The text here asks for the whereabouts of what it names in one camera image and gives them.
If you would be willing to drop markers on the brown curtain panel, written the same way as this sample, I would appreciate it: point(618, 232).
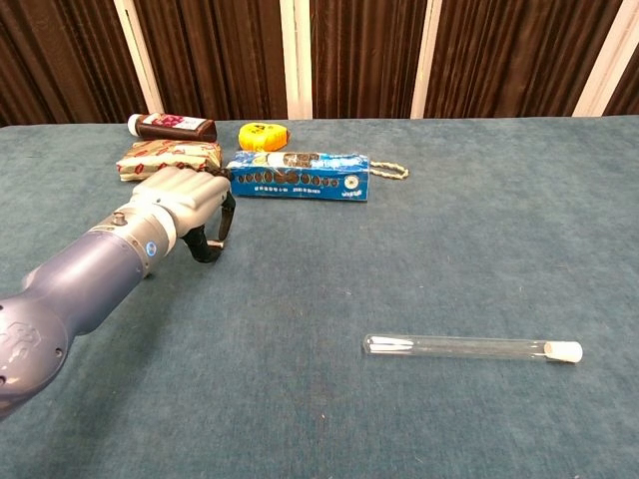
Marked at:
point(514, 55)
point(367, 55)
point(625, 92)
point(214, 55)
point(60, 55)

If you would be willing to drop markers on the yellow tape measure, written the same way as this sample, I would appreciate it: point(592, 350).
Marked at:
point(262, 137)

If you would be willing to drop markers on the glass test tube white stopper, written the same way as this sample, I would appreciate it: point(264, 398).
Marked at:
point(474, 347)

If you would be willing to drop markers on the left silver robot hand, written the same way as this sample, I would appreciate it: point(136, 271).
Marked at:
point(190, 192)

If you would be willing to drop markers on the teal tablecloth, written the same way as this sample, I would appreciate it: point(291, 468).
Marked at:
point(349, 309)

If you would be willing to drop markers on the blue cookie box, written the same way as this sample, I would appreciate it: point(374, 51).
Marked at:
point(299, 177)

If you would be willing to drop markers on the dark bottle with white cap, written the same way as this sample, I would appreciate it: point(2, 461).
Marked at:
point(175, 129)

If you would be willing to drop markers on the gold red patterned packet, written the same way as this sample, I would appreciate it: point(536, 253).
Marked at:
point(165, 154)

